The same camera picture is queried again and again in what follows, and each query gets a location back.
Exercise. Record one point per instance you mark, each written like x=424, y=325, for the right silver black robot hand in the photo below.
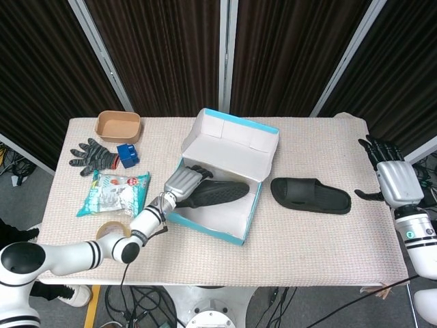
x=399, y=184

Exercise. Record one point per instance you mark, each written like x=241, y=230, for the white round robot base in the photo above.
x=211, y=319

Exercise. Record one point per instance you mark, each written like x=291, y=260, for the brown paper bowl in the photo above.
x=117, y=128

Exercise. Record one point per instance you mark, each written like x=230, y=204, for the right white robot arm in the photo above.
x=420, y=246

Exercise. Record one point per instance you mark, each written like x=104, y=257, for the clear tape roll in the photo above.
x=107, y=227

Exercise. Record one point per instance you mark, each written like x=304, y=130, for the beige woven tablecloth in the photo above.
x=307, y=246

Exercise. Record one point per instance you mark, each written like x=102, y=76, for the white sneaker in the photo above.
x=80, y=296

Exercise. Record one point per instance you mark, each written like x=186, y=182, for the black trouser leg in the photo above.
x=51, y=291

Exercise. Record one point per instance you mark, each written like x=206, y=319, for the blue plastic block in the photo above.
x=128, y=157

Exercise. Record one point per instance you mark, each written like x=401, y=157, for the black rubber slipper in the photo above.
x=218, y=193
x=307, y=196

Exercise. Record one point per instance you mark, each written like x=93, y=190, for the light blue lidded box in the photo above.
x=228, y=150

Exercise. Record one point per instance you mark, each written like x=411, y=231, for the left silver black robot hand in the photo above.
x=181, y=184

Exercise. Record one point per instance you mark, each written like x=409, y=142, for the grey knit work glove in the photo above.
x=94, y=157

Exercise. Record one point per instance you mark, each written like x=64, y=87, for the dark brown partition panel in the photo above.
x=164, y=51
x=403, y=68
x=290, y=51
x=34, y=68

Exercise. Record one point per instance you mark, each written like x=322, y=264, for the teal white snack bag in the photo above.
x=114, y=196

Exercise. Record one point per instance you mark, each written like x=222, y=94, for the grey metal partition post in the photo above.
x=103, y=54
x=228, y=51
x=425, y=152
x=27, y=154
x=351, y=51

